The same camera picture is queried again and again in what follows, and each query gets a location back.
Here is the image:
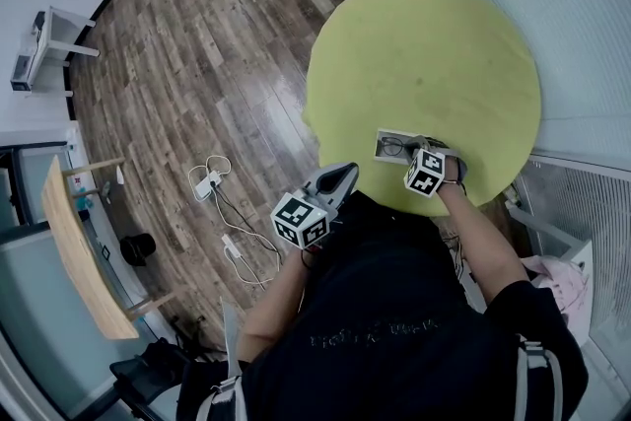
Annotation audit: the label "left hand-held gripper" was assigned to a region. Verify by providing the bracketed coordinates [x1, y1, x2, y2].
[269, 161, 361, 251]

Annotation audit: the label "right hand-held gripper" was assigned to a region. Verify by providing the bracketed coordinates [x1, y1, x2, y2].
[401, 135, 468, 199]

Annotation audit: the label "black-framed glasses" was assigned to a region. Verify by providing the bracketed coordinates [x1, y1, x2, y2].
[378, 137, 411, 158]

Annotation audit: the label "white glasses case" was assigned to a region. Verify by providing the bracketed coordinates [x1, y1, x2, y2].
[373, 127, 436, 165]

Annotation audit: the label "person's left forearm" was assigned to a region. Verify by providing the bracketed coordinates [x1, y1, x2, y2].
[238, 245, 322, 364]

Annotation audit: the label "person's right forearm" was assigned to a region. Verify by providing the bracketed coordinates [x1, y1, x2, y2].
[435, 181, 532, 312]

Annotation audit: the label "yellow-green round tablecloth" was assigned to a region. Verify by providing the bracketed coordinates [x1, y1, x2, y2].
[301, 0, 543, 218]

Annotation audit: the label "white power strip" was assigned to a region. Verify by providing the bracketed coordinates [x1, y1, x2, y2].
[193, 169, 224, 203]

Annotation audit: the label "person's black shirt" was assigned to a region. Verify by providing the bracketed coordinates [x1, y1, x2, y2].
[176, 189, 591, 421]

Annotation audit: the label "black hat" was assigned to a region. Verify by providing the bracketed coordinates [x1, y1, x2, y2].
[118, 233, 158, 268]

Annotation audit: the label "pink cloth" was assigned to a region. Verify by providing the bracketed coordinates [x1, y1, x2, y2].
[521, 254, 593, 327]

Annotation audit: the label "black chair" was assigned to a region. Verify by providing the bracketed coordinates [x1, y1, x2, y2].
[108, 337, 208, 421]

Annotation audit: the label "light wooden table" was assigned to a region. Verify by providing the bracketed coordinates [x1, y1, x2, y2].
[40, 154, 179, 342]

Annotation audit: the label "small white table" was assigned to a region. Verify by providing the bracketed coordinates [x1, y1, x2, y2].
[25, 5, 101, 99]

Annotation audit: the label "white box device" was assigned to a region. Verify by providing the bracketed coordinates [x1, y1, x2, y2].
[10, 48, 39, 93]

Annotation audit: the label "black cable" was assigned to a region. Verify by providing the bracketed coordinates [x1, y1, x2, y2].
[209, 179, 283, 257]

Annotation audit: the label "white cable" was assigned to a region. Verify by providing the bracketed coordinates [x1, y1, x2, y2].
[187, 154, 277, 287]

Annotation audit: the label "grey backpack strap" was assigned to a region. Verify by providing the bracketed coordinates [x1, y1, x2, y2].
[514, 333, 564, 421]
[195, 298, 249, 421]

